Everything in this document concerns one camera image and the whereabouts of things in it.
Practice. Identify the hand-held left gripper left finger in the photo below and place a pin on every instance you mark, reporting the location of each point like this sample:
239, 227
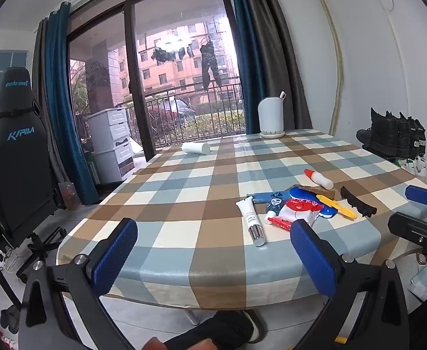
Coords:
115, 251

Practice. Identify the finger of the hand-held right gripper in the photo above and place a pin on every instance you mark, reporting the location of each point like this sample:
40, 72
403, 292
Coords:
421, 195
414, 229

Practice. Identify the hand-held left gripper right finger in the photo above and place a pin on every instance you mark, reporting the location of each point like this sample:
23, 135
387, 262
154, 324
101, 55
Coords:
313, 259

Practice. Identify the red and white packet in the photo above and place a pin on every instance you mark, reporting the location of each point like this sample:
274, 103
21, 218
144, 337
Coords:
301, 209

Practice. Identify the yellow plastic tool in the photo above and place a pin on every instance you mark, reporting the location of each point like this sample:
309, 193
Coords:
337, 207

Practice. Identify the gold brown sachet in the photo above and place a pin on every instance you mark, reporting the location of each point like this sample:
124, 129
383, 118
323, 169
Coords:
326, 192

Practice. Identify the white bottle with red cap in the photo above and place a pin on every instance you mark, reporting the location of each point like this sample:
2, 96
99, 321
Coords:
321, 180

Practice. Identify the white sneaker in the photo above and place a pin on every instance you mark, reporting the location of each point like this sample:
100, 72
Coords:
417, 164

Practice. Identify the white and blue round item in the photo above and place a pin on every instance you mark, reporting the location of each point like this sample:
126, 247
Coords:
329, 214

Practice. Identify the small red tube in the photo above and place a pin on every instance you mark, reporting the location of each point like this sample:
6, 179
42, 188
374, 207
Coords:
279, 222

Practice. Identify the black hair claw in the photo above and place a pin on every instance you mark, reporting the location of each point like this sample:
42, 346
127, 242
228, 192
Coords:
359, 206

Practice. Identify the clear plastic jar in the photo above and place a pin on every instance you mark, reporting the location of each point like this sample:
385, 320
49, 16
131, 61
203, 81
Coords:
68, 195

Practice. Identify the white tube with silver cap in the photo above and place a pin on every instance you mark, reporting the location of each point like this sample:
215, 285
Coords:
250, 217

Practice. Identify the blue tube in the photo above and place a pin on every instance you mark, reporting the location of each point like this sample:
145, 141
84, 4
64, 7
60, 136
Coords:
261, 197

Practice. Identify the person's left shoe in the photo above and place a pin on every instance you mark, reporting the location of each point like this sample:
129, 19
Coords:
253, 326

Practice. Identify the checkered table with white legs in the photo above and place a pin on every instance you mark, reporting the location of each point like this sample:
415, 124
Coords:
199, 207

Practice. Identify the white table leg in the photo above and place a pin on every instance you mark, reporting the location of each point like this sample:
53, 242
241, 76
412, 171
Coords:
191, 315

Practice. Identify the white drawer cabinet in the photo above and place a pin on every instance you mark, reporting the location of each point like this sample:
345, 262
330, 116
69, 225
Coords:
113, 135

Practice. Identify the person's left leg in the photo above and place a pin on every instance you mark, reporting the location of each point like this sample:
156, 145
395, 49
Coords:
206, 331

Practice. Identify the white roll on table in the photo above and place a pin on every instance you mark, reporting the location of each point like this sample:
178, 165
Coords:
195, 148

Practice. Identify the black gaming chair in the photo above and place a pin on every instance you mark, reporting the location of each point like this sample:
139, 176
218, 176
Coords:
20, 160

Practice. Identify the white cylindrical container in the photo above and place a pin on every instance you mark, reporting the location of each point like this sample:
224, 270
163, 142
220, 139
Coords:
271, 116

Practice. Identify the blue curtain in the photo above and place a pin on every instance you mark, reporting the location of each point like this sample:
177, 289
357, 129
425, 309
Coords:
58, 98
246, 43

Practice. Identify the black balcony railing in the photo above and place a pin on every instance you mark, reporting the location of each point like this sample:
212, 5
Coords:
199, 98

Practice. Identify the hanging dark clothes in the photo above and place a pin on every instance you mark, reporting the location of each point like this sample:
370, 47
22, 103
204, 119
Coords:
162, 55

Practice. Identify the hanging black trousers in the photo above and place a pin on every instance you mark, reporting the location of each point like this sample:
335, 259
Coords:
210, 62

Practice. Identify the beige wrapped wall pipe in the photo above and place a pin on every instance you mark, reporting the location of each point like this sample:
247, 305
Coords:
335, 62

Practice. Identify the dark sliding door frame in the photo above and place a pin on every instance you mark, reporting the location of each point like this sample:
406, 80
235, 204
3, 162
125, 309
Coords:
131, 80

